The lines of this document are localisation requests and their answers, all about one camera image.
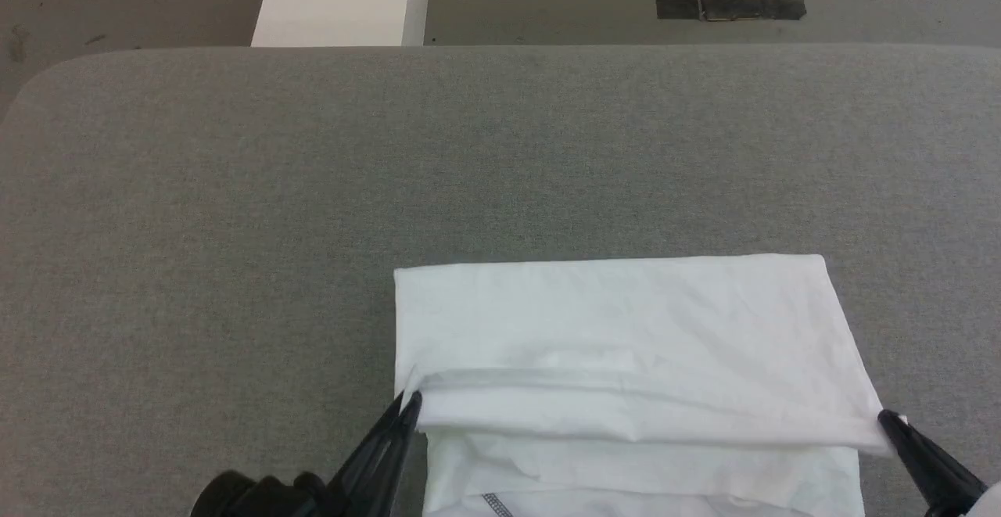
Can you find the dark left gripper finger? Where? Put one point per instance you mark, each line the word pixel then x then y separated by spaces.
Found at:
pixel 367 462
pixel 395 462

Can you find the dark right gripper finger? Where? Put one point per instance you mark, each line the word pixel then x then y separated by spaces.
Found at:
pixel 934 470

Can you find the white garment with grey stitching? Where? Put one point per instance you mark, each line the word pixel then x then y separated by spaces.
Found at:
pixel 626 321

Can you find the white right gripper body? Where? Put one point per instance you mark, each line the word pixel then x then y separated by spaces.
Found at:
pixel 992 505

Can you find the white rectangular box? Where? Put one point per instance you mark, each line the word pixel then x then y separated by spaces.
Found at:
pixel 344 1

